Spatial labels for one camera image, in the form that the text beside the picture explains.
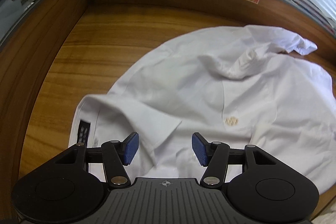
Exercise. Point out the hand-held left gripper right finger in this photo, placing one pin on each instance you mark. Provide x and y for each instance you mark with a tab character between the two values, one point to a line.
199	150

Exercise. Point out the white shirt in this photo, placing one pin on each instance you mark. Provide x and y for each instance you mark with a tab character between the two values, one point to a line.
183	82

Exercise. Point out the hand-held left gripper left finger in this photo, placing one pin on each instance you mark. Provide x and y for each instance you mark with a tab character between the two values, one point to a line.
131	148

